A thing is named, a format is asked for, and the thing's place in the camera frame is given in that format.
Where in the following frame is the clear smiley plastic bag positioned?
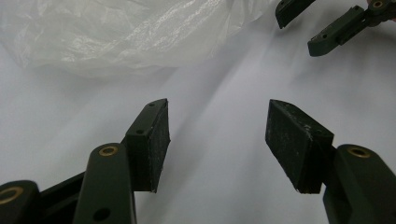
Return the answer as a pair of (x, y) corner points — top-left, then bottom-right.
(0, 0), (275, 78)

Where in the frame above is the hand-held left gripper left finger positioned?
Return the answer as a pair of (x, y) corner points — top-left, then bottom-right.
(73, 98), (171, 224)

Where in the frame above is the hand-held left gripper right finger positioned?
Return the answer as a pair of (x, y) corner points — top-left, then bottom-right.
(264, 99), (396, 224)

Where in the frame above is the white table sheet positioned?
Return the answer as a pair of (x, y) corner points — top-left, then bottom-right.
(0, 0), (396, 224)

